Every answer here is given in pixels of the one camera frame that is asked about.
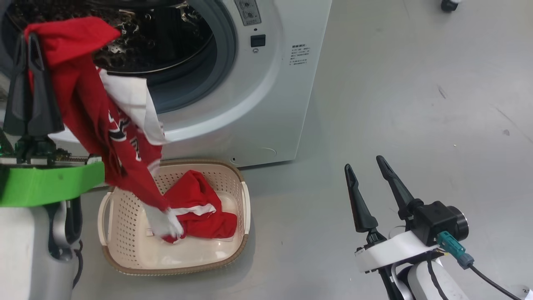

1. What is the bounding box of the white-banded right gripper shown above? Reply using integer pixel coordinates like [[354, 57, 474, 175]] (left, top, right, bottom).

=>
[[344, 155, 443, 274]]

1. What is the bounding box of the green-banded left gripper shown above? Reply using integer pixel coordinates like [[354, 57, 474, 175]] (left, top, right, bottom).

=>
[[0, 33, 105, 208]]

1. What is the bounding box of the red and white jersey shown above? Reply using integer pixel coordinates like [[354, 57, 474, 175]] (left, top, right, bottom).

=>
[[24, 17, 238, 245]]

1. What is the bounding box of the steel perforated washer drum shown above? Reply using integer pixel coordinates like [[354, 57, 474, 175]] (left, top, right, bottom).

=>
[[4, 0, 218, 76]]

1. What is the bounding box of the white front-load washing machine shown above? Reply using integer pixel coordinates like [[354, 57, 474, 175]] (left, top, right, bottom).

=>
[[0, 0, 333, 168]]

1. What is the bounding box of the cream perforated laundry basket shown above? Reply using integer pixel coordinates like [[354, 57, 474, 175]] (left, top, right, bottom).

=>
[[97, 160, 251, 276]]

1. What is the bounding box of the grey rubber door gasket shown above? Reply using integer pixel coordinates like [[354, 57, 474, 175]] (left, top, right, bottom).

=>
[[144, 0, 237, 114]]

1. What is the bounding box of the printed text label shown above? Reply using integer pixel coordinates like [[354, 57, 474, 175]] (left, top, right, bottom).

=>
[[290, 43, 311, 66]]

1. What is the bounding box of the grey warning sticker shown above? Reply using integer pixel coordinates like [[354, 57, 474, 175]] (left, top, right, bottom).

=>
[[234, 0, 262, 27]]

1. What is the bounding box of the teal cable connector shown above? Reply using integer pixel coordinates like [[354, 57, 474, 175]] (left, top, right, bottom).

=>
[[437, 231, 475, 270]]

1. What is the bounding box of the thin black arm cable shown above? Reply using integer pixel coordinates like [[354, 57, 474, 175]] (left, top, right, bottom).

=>
[[426, 259, 449, 300]]

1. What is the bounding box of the thin black camera cable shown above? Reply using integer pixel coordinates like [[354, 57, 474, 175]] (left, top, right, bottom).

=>
[[468, 264, 526, 300]]

